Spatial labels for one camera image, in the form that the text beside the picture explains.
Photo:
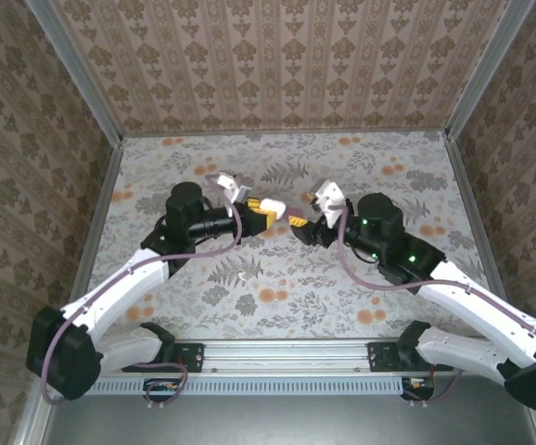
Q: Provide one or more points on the aluminium frame post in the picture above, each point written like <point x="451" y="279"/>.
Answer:
<point x="78" y="79"/>
<point x="486" y="69"/>

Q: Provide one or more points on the aluminium mounting rail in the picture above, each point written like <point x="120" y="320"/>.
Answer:
<point x="286" y="357"/>

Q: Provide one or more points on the grey metal sheet panel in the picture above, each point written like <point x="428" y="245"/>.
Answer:
<point x="296" y="422"/>

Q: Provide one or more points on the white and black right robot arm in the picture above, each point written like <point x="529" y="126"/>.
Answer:
<point x="472" y="301"/>

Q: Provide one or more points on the aluminium table side rail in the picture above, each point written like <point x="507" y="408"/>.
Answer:
<point x="469" y="194"/>
<point x="105" y="194"/>

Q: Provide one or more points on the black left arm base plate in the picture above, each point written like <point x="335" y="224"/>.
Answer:
<point x="194" y="357"/>

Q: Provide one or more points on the small connector board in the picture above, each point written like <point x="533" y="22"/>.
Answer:
<point x="418" y="385"/>
<point x="161" y="387"/>

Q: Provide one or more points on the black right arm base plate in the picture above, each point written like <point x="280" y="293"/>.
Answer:
<point x="379" y="357"/>

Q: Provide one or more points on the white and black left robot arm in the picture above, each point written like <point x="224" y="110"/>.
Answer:
<point x="119" y="287"/>

